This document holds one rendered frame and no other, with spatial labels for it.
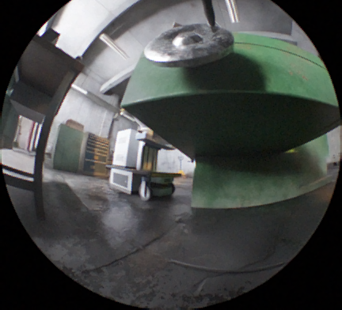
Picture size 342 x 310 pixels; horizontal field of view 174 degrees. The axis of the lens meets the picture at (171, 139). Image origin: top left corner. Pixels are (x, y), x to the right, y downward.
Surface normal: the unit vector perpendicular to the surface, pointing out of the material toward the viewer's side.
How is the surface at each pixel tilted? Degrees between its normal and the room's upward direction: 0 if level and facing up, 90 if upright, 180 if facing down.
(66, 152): 90
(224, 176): 90
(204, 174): 90
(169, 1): 180
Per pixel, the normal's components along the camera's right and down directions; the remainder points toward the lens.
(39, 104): 0.89, -0.07
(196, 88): -0.32, -0.28
